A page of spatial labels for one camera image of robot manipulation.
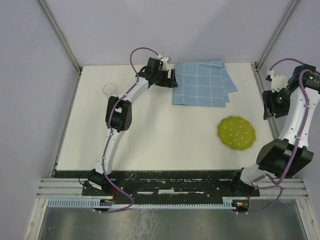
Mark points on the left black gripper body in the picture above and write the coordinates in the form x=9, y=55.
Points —
x=161, y=75

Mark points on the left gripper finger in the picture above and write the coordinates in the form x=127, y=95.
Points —
x=172, y=74
x=169, y=83

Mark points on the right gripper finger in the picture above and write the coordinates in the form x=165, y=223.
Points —
x=270, y=113
x=266, y=104

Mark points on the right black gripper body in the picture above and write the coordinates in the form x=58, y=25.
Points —
x=280, y=101

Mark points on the blue checkered cloth napkin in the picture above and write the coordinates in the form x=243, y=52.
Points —
x=202, y=84

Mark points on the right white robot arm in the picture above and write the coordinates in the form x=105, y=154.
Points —
x=296, y=99

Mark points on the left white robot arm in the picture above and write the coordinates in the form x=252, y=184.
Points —
x=119, y=116

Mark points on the green polka dot plate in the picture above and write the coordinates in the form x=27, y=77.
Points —
x=236, y=133

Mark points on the clear plastic cup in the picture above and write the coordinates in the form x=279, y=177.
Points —
x=110, y=89

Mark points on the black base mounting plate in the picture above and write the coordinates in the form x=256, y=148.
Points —
x=126, y=184

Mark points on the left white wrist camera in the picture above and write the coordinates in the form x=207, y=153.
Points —
x=165, y=61

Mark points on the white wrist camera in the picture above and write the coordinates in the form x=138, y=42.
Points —
x=278, y=82
x=165, y=61

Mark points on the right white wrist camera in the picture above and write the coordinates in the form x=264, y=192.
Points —
x=278, y=82

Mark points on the right aluminium frame post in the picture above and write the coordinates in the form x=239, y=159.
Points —
x=283, y=22

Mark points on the aluminium frame post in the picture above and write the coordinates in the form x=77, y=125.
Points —
x=45, y=8
x=283, y=22

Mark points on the left aluminium frame post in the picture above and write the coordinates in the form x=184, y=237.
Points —
x=45, y=8

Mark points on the aluminium front rail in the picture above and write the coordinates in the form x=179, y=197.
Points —
x=71, y=188

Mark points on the blue slotted cable duct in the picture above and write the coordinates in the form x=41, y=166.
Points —
x=100, y=203

